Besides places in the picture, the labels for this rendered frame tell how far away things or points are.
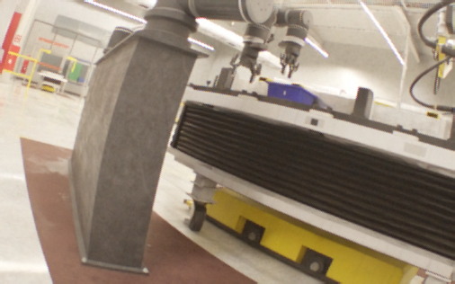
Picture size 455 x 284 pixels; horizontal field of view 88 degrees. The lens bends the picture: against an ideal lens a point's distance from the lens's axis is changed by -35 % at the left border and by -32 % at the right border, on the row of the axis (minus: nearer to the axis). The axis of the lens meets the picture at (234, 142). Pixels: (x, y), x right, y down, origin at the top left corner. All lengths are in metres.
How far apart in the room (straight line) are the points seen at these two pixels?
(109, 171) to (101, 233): 0.25
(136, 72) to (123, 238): 0.62
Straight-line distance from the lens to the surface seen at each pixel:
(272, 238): 2.02
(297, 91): 1.56
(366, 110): 1.34
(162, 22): 1.22
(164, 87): 1.17
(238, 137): 2.08
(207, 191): 2.09
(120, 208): 1.21
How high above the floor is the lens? 0.66
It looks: 1 degrees down
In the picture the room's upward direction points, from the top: 17 degrees clockwise
